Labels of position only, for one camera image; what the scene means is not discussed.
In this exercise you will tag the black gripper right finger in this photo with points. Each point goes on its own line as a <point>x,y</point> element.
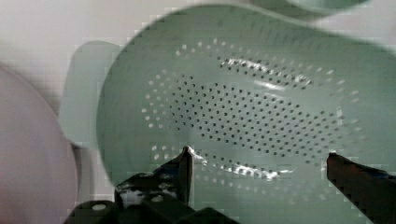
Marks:
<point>372,191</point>

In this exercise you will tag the green oval plastic strainer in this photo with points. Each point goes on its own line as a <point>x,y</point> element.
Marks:
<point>261,99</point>

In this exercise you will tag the lilac oval plate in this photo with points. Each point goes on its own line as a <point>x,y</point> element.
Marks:
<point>38,173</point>

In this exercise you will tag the green round plate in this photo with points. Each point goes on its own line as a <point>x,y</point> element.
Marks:
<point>301,7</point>

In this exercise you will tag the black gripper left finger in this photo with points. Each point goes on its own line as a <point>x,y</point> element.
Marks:
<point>173,178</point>

